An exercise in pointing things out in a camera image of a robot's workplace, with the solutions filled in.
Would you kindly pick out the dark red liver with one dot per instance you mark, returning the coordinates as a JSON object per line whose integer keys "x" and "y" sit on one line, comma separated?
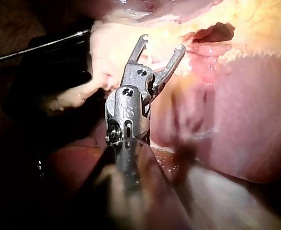
{"x": 240, "y": 119}

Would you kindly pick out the right arm instrument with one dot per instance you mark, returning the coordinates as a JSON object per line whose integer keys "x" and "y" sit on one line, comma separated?
{"x": 128, "y": 105}

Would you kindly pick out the pale fatty tissue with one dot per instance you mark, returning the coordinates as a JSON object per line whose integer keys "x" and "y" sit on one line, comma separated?
{"x": 106, "y": 50}

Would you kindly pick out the right arm instrument jaw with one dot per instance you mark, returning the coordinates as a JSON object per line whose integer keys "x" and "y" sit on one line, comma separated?
{"x": 137, "y": 51}
{"x": 171, "y": 64}

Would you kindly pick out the dark right arm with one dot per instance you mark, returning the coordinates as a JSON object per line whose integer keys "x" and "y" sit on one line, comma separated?
{"x": 128, "y": 172}

